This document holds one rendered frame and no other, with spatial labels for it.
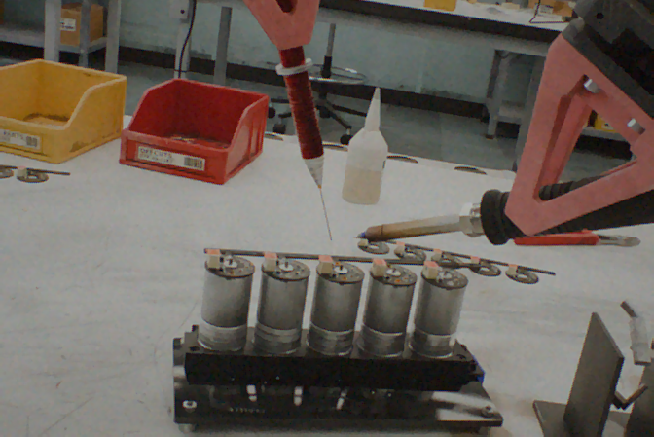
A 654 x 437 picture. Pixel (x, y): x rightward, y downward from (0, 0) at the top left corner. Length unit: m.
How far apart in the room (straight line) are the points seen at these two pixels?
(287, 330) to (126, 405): 0.09
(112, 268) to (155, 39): 4.54
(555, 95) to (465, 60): 4.52
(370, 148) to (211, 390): 0.35
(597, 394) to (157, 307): 0.25
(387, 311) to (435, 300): 0.03
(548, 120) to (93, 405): 0.24
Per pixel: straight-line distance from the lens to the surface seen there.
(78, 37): 4.73
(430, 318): 0.43
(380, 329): 0.43
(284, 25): 0.35
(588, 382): 0.42
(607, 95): 0.31
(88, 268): 0.54
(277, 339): 0.42
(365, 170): 0.70
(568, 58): 0.31
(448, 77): 4.84
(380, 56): 4.83
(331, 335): 0.42
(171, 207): 0.65
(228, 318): 0.41
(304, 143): 0.37
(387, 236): 0.39
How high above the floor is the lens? 0.98
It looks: 18 degrees down
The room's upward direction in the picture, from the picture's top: 8 degrees clockwise
